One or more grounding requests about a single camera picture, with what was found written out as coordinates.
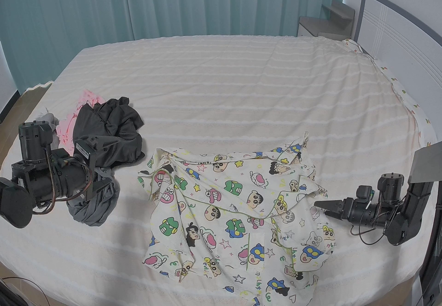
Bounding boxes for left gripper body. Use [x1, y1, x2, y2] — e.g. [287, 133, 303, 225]
[57, 140, 97, 202]

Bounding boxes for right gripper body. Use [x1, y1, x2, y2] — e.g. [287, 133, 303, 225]
[343, 197, 380, 229]

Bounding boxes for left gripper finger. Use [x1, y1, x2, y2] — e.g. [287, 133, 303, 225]
[90, 136, 121, 157]
[92, 177, 117, 201]

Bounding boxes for white printed pyjama top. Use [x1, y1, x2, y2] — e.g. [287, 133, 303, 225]
[137, 131, 339, 306]

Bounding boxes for bed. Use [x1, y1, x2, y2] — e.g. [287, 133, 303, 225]
[0, 0, 442, 306]

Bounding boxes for dark grey garment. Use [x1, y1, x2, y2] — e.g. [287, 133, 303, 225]
[66, 164, 119, 227]

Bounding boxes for black garment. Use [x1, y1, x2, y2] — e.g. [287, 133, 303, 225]
[73, 97, 145, 168]

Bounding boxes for pink garment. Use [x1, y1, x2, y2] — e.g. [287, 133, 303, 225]
[55, 89, 106, 156]

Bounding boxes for light grey garment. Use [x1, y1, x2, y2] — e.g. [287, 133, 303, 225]
[36, 109, 59, 136]

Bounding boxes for grey bedside table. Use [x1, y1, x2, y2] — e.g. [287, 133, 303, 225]
[298, 0, 356, 38]

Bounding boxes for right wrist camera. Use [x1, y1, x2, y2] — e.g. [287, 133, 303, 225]
[356, 185, 374, 204]

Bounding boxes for thin black cable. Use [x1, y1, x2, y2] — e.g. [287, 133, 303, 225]
[0, 276, 46, 306]

